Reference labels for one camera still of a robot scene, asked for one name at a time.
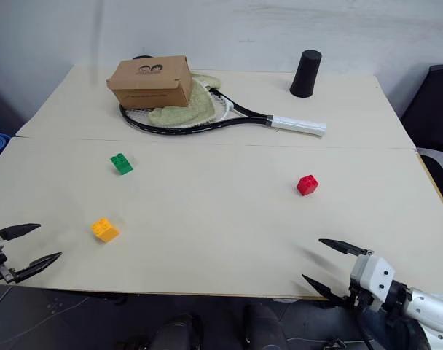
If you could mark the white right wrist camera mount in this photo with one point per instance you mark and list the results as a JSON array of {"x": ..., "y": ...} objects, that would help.
[{"x": 374, "y": 279}]

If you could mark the dark rounded shape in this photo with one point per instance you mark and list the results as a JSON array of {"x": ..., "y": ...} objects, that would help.
[{"x": 181, "y": 331}]

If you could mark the red toy brick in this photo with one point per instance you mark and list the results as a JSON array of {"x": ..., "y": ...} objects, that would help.
[{"x": 307, "y": 185}]

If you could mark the orange toy brick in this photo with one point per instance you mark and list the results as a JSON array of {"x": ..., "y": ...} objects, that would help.
[{"x": 105, "y": 230}]

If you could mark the black and white tennis racket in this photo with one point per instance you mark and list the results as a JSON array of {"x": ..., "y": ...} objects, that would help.
[{"x": 239, "y": 114}]

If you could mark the pale green towel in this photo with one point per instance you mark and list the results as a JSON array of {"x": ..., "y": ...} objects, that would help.
[{"x": 185, "y": 109}]

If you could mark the black plastic cup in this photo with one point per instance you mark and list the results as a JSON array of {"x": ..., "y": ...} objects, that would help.
[{"x": 304, "y": 74}]

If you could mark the black chair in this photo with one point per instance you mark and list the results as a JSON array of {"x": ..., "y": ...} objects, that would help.
[{"x": 431, "y": 105}]

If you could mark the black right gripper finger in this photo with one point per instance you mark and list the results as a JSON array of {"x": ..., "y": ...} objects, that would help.
[
  {"x": 329, "y": 292},
  {"x": 347, "y": 248}
]

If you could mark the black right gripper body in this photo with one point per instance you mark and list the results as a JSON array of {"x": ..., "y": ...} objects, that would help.
[{"x": 361, "y": 300}]

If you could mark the brown cardboard box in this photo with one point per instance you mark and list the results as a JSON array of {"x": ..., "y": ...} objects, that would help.
[{"x": 152, "y": 82}]

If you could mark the black round object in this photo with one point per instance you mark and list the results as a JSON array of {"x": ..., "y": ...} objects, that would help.
[{"x": 142, "y": 57}]

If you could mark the green toy brick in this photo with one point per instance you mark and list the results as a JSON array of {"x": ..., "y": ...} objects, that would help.
[{"x": 121, "y": 164}]

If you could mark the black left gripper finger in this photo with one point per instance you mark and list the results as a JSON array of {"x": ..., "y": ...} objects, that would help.
[
  {"x": 38, "y": 264},
  {"x": 20, "y": 229}
]

